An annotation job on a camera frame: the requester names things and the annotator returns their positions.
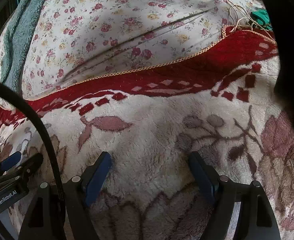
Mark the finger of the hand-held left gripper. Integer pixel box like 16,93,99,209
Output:
0,151,22,178
0,153,43,183

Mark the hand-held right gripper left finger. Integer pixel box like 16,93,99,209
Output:
18,151,112,240

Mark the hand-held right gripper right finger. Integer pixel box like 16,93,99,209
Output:
188,151,281,240

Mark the red and white plush blanket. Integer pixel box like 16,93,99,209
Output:
0,25,294,240

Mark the teal fleece blanket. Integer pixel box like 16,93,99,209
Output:
0,0,58,88

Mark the white floral bed sheet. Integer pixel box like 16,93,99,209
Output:
0,0,265,100

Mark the green cloth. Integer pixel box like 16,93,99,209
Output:
252,9,273,29

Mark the black cable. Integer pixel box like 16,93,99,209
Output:
0,76,67,210

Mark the beige tangled cord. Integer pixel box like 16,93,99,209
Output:
226,0,273,34

